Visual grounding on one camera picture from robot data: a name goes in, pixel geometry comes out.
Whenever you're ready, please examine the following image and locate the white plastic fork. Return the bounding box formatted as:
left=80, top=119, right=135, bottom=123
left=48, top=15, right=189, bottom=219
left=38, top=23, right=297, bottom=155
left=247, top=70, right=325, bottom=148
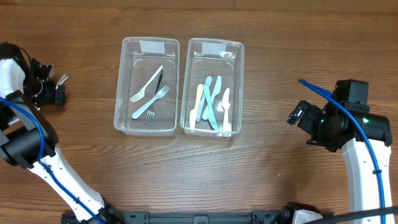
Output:
left=129, top=65, right=163, bottom=103
left=131, top=85, right=170, bottom=119

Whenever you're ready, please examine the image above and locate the dark handled metal fork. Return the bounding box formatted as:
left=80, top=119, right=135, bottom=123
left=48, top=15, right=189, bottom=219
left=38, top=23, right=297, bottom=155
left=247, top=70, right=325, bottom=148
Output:
left=144, top=70, right=164, bottom=126

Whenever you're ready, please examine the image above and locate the white plastic knife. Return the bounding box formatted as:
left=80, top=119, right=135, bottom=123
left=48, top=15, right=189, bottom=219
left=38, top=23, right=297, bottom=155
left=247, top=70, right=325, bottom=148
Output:
left=221, top=88, right=231, bottom=138
left=202, top=75, right=222, bottom=120

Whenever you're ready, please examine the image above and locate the teal plastic knife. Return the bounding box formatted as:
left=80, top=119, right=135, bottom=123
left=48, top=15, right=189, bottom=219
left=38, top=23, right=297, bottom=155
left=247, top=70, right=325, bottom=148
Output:
left=203, top=84, right=219, bottom=131

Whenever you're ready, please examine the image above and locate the light blue plastic knife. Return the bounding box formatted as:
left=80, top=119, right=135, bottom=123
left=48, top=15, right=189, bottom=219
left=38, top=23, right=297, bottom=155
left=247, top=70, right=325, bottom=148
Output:
left=196, top=76, right=213, bottom=123

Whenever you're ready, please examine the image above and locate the cream yellow plastic knife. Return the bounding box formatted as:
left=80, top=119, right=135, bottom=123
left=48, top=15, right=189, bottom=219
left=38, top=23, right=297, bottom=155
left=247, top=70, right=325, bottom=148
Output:
left=189, top=84, right=203, bottom=132

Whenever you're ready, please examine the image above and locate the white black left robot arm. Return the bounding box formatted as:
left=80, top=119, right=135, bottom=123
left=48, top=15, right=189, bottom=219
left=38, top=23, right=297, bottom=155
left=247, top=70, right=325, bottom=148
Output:
left=1, top=42, right=125, bottom=224

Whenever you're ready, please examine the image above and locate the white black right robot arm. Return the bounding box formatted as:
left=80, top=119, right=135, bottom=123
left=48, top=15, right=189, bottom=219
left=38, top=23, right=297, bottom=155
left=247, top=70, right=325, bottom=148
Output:
left=282, top=79, right=397, bottom=223

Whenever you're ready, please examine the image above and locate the left clear plastic container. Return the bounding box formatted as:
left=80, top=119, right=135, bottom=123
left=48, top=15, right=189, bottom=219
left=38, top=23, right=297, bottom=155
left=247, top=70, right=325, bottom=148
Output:
left=113, top=37, right=180, bottom=136

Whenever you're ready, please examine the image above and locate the clear plastic container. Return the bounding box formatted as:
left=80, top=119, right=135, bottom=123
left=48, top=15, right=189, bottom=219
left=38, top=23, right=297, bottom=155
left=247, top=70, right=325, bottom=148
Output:
left=180, top=38, right=244, bottom=138
left=113, top=37, right=180, bottom=136

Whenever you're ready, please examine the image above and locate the right clear plastic container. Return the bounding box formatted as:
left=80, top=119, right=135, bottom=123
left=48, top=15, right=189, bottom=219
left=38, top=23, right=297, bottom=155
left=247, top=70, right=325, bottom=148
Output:
left=180, top=38, right=244, bottom=138

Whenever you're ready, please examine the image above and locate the black thick cable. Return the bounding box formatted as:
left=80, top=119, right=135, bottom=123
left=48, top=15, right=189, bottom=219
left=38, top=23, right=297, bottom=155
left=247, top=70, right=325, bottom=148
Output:
left=310, top=205, right=398, bottom=224

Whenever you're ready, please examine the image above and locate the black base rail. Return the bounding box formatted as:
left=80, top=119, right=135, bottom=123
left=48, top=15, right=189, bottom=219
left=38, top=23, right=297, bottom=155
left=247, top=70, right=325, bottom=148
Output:
left=121, top=209, right=294, bottom=224

